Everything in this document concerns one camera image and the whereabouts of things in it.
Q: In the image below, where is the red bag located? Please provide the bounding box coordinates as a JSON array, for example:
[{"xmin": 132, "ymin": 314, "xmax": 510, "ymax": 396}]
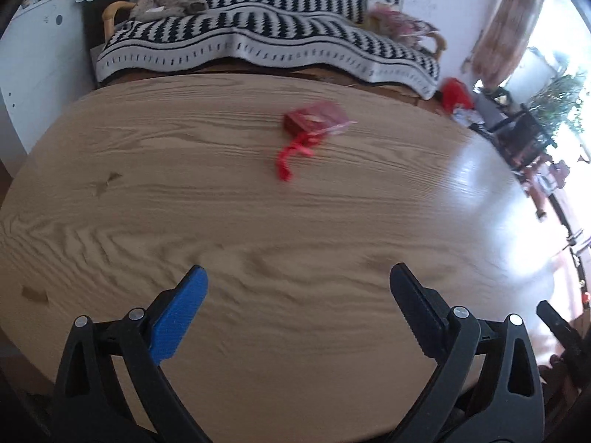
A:
[{"xmin": 438, "ymin": 78, "xmax": 476, "ymax": 114}]

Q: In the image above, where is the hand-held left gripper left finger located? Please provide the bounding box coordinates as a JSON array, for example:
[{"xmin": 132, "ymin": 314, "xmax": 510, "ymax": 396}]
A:
[{"xmin": 51, "ymin": 265, "xmax": 213, "ymax": 443}]

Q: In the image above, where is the pink plush toy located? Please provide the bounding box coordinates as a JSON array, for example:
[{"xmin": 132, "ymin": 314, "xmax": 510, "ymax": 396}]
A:
[{"xmin": 365, "ymin": 2, "xmax": 437, "ymax": 48}]

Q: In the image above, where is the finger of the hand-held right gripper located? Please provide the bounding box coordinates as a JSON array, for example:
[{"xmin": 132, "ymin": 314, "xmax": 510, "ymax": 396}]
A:
[{"xmin": 536, "ymin": 301, "xmax": 583, "ymax": 357}]

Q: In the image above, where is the rattan sofa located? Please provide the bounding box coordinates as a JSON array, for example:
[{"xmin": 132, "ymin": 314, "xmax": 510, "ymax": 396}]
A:
[{"xmin": 82, "ymin": 0, "xmax": 448, "ymax": 102}]

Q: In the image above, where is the brown patterned curtain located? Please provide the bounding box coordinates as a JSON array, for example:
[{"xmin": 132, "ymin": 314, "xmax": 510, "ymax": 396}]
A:
[{"xmin": 471, "ymin": 0, "xmax": 550, "ymax": 90}]

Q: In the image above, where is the red cigarette packet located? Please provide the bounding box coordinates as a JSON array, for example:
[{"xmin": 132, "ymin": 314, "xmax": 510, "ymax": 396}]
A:
[{"xmin": 283, "ymin": 100, "xmax": 358, "ymax": 138}]

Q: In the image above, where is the red plastic strip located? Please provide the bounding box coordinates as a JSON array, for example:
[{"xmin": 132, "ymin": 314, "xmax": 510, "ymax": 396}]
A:
[{"xmin": 276, "ymin": 133, "xmax": 324, "ymax": 182}]

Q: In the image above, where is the green potted plant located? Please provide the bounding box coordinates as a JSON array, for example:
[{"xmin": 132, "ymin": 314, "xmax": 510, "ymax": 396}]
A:
[{"xmin": 526, "ymin": 46, "xmax": 591, "ymax": 135}]

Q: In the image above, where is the black metal rack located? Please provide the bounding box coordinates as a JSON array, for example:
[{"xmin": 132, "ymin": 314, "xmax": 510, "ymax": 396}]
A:
[{"xmin": 480, "ymin": 97, "xmax": 556, "ymax": 168}]

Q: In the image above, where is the white cabinet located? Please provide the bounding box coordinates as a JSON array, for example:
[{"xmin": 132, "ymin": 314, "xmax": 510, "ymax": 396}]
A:
[{"xmin": 0, "ymin": 0, "xmax": 100, "ymax": 181}]

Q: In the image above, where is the black and white striped blanket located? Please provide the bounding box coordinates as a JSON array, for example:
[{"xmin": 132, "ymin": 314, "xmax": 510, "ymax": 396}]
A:
[{"xmin": 95, "ymin": 0, "xmax": 441, "ymax": 100}]

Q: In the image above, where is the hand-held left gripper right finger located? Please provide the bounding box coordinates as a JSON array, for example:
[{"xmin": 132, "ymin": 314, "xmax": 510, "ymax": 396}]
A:
[{"xmin": 389, "ymin": 262, "xmax": 546, "ymax": 443}]

